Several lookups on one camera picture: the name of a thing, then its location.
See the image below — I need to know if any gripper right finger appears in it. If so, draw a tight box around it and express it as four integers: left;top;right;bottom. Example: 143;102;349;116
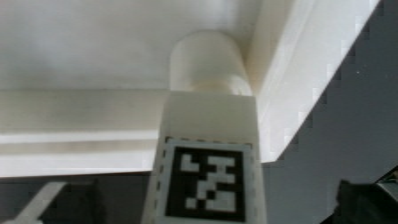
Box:
333;166;398;224

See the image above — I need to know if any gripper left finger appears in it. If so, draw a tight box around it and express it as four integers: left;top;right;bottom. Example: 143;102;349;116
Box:
12;182;65;224

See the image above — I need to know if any white table leg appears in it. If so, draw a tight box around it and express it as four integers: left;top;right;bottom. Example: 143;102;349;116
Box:
140;31;266;224

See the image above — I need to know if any white square table top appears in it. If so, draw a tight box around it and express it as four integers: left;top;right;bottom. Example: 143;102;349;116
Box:
0;0;380;178

